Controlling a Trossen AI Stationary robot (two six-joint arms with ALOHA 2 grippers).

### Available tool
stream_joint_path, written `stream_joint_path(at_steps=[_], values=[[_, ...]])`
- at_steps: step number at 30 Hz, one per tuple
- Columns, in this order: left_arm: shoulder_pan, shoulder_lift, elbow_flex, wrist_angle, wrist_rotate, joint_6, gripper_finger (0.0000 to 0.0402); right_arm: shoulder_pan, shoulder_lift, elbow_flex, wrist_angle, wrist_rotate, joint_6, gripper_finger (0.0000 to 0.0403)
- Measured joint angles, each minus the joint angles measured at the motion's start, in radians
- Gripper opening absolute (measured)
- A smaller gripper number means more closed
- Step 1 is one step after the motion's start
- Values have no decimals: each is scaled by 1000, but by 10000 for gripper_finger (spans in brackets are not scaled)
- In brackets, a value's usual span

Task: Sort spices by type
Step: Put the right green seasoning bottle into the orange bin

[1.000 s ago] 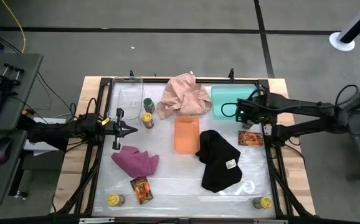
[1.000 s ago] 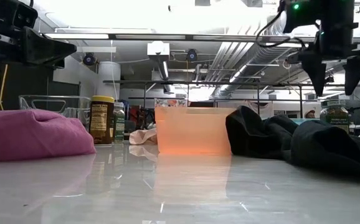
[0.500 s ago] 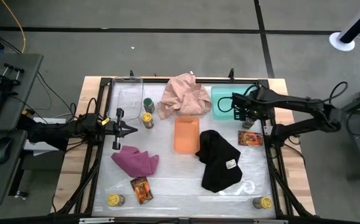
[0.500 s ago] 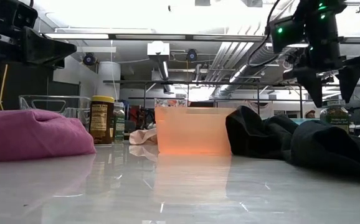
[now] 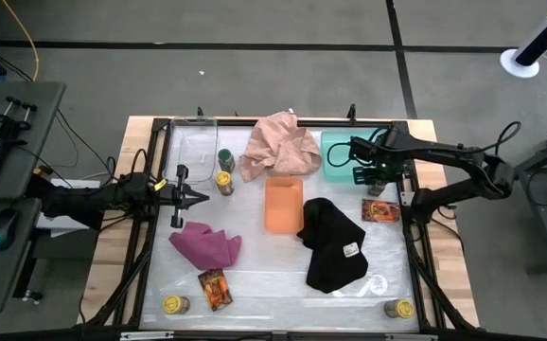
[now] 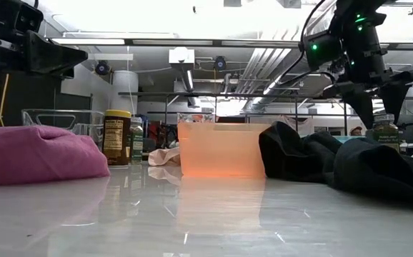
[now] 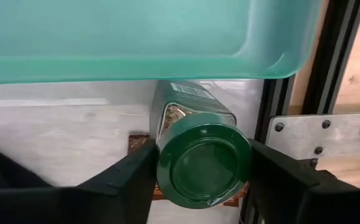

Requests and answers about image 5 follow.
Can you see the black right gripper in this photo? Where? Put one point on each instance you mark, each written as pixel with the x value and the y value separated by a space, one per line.
pixel 363 149

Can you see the black frame clamp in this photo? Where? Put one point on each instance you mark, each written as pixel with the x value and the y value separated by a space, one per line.
pixel 351 112
pixel 200 112

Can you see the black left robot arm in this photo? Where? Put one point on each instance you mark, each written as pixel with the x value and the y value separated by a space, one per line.
pixel 89 199

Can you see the magenta cloth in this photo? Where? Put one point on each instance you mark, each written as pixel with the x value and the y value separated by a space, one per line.
pixel 205 245

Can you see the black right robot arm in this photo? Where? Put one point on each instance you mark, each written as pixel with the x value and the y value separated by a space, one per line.
pixel 444 151

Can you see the clear plastic container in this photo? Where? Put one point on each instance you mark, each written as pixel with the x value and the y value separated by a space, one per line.
pixel 193 151

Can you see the grey desk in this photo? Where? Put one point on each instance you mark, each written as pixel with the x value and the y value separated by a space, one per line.
pixel 18 104

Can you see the teal plastic tray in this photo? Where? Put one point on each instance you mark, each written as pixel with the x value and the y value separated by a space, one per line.
pixel 337 142

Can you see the orange plastic tray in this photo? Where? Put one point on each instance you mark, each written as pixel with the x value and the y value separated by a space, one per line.
pixel 283 204

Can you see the black clamp holder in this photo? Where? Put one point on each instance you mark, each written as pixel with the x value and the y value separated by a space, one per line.
pixel 13 124

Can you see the green lid spice jar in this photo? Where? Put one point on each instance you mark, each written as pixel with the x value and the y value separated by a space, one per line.
pixel 376 190
pixel 226 158

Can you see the black cloth with label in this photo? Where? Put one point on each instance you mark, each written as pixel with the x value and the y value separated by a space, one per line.
pixel 334 245

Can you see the white box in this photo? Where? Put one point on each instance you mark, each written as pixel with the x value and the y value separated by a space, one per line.
pixel 60 225

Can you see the white floor stand with pole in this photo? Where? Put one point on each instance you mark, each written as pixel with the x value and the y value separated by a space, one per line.
pixel 510 66

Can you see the yellow lid spice jar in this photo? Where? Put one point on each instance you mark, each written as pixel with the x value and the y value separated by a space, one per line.
pixel 175 304
pixel 224 182
pixel 400 309

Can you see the beige pink cloth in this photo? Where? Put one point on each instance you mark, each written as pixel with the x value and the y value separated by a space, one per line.
pixel 280 147

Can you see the orange spice packet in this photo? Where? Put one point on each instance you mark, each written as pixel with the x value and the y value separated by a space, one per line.
pixel 380 210
pixel 215 289

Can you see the silver frame bracket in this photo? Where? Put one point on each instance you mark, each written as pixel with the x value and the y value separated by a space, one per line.
pixel 146 336
pixel 411 337

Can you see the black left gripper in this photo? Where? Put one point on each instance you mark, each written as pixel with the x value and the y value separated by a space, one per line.
pixel 181 196

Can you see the white table mat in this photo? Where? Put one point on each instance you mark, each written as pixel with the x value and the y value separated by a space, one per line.
pixel 264 293

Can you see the black computer mouse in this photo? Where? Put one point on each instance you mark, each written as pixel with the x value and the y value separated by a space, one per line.
pixel 6 225

